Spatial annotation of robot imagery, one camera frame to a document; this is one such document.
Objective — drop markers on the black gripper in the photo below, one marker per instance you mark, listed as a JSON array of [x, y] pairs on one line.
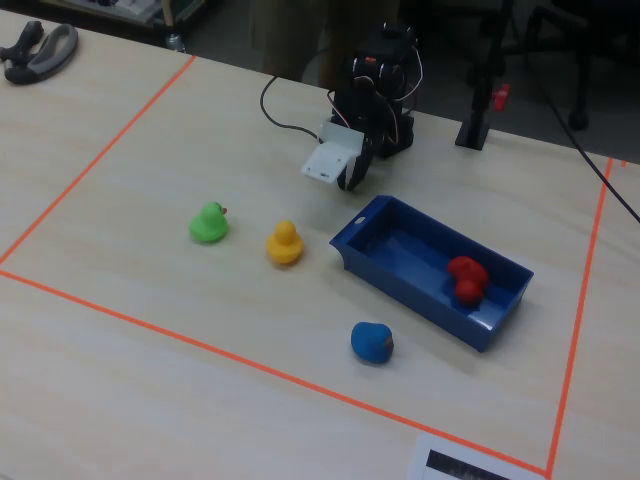
[[362, 165]]

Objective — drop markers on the red rubber duck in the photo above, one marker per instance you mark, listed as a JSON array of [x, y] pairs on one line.
[[467, 287]]

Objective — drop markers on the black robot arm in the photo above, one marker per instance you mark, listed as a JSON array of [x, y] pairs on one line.
[[370, 100]]

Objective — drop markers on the blue plastic box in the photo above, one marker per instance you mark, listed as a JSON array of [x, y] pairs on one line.
[[400, 255]]

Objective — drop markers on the yellow rubber duck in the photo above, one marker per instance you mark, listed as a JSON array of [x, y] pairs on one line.
[[285, 247]]

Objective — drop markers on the green rubber duck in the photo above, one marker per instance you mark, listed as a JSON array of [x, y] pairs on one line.
[[207, 227]]

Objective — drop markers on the blue rubber duck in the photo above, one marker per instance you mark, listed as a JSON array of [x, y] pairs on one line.
[[370, 342]]

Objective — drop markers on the red clamp knob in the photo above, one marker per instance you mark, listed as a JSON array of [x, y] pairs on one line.
[[501, 97]]

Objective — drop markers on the orange tape strip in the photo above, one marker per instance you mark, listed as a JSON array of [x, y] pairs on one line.
[[250, 363], [583, 300], [100, 157]]

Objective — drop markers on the black office chair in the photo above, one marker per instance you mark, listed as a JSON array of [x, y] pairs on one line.
[[580, 117]]

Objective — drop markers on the white paper label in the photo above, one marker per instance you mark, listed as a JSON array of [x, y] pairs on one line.
[[420, 450]]

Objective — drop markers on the grey black hand clamp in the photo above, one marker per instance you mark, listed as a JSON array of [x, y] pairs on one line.
[[45, 55]]

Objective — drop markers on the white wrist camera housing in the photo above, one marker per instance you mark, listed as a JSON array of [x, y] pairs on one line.
[[327, 157]]

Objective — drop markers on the black camera stand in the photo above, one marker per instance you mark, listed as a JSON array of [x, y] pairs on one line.
[[472, 132]]

